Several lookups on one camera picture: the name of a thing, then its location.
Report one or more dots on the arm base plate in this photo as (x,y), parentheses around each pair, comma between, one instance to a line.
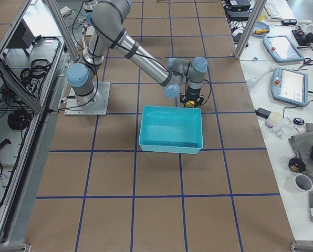
(94,104)

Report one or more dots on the black small bowl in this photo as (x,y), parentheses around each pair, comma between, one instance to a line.
(296,165)

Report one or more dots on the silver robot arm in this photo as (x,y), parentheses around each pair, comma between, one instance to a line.
(179,79)

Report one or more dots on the upper teach pendant tablet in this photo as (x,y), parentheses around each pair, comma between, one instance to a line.
(282,49)

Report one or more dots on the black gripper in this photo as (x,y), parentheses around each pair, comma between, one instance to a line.
(183,98)

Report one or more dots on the blue plate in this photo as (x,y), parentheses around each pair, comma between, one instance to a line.
(260,25)

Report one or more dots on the aluminium frame post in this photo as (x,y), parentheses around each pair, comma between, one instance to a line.
(253,18)

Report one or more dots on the yellow beetle toy car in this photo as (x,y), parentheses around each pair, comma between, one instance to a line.
(190,104)

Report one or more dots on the teach pendant tablet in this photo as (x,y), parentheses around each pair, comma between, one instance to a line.
(290,86)
(282,49)

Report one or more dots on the black scissors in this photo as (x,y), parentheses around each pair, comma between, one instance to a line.
(306,62)

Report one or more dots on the turquoise plastic storage bin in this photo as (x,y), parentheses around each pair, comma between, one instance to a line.
(171,130)

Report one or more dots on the lower teach pendant tablet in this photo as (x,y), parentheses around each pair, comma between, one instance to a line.
(290,86)

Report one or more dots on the black power adapter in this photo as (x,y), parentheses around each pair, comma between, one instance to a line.
(262,113)

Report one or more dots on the white mug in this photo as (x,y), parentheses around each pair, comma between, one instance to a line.
(298,183)

